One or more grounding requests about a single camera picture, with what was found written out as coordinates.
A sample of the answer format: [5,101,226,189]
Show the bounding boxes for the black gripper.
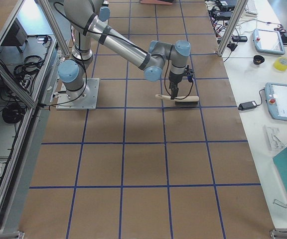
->
[168,73,183,100]

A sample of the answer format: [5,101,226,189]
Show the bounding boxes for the beige hand brush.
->
[155,94,199,106]

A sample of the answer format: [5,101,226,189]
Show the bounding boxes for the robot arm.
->
[63,0,199,102]

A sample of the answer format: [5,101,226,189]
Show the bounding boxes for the black lined trash bin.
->
[140,0,173,5]

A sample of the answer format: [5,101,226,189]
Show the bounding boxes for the black power adapter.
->
[238,101,258,111]

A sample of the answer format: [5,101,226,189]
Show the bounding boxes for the small black bowl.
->
[253,55,265,65]

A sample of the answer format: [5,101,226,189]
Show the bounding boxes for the teach pendant far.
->
[253,29,285,55]

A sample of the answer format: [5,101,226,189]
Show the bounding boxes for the teach pendant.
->
[265,83,287,121]
[253,29,285,55]

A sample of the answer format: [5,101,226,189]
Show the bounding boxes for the yellow tape roll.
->
[273,57,287,71]

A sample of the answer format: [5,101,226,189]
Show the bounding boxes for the teach pendant near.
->
[265,83,287,121]

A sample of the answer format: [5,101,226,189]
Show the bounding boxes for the aluminium frame post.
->
[217,0,248,57]

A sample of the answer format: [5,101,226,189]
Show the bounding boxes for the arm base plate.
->
[56,78,100,110]

